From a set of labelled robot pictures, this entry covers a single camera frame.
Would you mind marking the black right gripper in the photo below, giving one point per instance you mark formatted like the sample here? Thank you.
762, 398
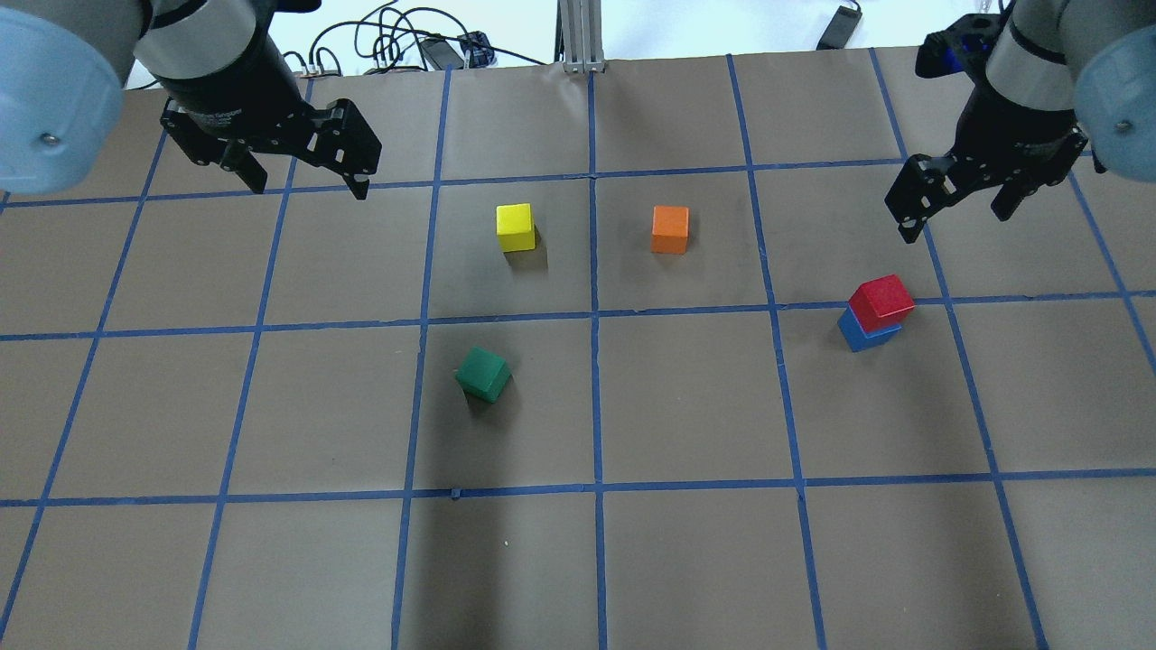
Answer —
1005, 123

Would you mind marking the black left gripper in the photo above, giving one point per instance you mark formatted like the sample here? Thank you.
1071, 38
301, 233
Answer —
233, 83

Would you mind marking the red wooden block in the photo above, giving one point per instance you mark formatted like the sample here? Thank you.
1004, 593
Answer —
881, 303

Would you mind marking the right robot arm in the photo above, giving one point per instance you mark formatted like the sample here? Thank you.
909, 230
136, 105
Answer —
1050, 80

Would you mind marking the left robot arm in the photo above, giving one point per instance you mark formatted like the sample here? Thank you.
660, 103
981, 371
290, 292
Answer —
65, 66

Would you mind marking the blue wooden block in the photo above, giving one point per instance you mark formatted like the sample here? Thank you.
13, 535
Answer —
858, 338

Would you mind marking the yellow wooden block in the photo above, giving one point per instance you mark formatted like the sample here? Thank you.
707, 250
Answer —
515, 228

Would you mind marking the green wooden block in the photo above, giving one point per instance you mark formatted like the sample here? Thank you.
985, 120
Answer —
483, 374

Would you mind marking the orange wooden block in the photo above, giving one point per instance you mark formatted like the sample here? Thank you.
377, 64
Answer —
670, 230

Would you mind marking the black power adapter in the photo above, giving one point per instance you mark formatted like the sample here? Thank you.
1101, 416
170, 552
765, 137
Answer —
440, 54

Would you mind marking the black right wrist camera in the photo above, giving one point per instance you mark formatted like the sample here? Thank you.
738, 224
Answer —
963, 47

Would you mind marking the aluminium frame post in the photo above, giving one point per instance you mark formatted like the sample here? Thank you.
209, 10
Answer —
581, 43

